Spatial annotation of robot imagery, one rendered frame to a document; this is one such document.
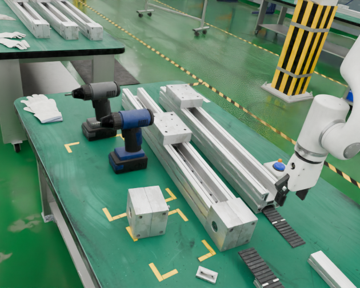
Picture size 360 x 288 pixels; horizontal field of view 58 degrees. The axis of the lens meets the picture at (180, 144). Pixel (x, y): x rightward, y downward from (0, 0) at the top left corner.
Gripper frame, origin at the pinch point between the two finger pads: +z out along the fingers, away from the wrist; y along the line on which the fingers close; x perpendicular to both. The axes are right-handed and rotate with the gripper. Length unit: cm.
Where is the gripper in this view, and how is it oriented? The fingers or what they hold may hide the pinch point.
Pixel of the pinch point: (290, 197)
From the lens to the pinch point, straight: 101.6
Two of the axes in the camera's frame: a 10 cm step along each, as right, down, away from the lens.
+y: 8.9, -1.3, 4.4
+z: -1.4, 8.3, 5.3
